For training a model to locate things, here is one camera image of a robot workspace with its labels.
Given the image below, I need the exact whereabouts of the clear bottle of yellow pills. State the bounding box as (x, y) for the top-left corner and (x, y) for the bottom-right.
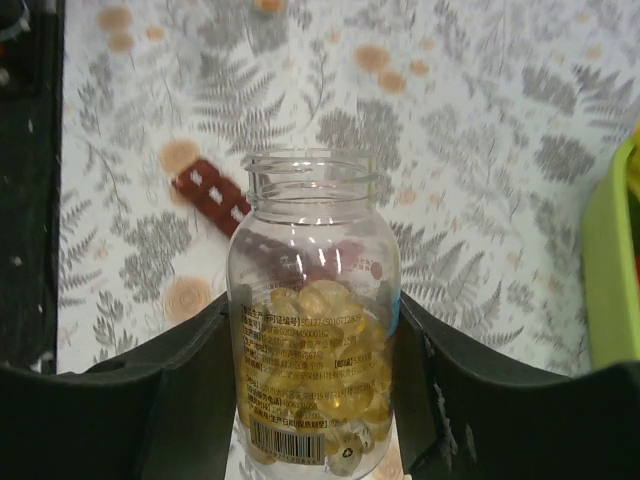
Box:
(226, 149), (401, 479)

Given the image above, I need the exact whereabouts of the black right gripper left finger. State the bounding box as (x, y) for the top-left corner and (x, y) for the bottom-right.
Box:
(1, 296), (236, 479)

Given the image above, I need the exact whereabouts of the floral patterned table mat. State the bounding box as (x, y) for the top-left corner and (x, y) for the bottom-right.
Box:
(57, 1), (639, 376)

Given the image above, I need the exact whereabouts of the green plastic vegetable tray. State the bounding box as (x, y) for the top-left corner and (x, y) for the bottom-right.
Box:
(581, 138), (639, 369)

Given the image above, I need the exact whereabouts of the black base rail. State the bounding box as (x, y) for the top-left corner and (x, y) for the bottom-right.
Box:
(1, 1), (65, 374)

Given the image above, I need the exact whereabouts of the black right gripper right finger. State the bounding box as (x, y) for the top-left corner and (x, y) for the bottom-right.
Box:
(394, 295), (639, 479)

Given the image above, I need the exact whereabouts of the dark red weekly pill organizer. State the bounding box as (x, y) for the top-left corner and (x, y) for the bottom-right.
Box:
(172, 157), (364, 284)

